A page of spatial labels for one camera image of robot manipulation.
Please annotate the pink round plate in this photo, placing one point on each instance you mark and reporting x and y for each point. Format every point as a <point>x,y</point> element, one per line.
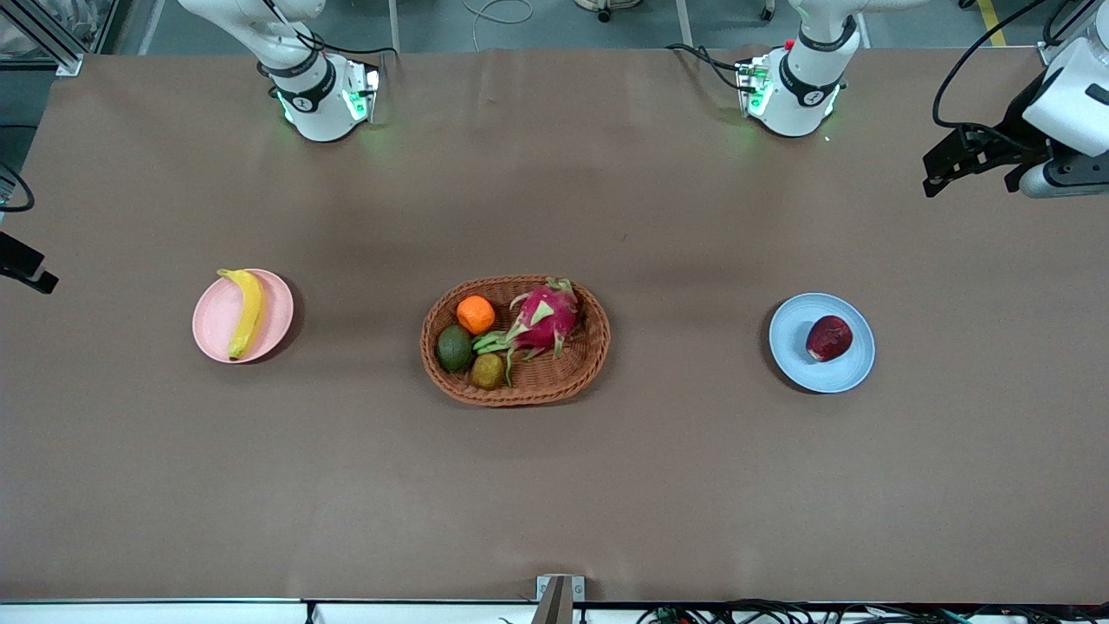
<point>273,316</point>

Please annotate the yellow banana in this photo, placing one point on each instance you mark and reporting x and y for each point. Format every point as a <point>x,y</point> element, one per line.
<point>247,316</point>

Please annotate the pink dragon fruit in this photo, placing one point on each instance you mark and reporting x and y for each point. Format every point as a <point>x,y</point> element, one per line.
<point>546,316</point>

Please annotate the brown wicker basket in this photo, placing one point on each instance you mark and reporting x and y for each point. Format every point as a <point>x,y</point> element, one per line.
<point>572,364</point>

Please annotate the dark green avocado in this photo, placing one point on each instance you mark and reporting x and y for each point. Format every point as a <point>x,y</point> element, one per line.
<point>454,348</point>

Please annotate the brown kiwi fruit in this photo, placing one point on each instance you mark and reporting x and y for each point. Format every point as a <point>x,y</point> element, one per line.
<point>488,371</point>

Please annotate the white table edge rail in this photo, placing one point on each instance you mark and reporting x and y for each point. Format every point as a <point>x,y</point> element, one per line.
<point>173,614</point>

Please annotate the orange mandarin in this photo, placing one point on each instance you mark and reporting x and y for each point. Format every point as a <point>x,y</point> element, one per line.
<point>476,315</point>

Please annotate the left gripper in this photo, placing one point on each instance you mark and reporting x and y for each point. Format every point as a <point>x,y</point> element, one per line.
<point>1008,132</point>

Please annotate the white caster wheel base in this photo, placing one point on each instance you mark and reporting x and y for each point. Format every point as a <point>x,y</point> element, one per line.
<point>606,7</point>

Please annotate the aluminium frame post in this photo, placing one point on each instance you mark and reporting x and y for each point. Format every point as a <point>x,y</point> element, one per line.
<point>1050,54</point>
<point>52,39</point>

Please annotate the brown table cover sheet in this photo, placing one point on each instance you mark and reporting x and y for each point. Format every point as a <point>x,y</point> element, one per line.
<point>260,477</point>

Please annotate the light blue round plate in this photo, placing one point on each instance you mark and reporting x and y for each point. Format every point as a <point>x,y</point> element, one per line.
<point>793,347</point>

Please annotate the dark red apple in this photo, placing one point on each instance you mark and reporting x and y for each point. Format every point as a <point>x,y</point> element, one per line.
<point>829,338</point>

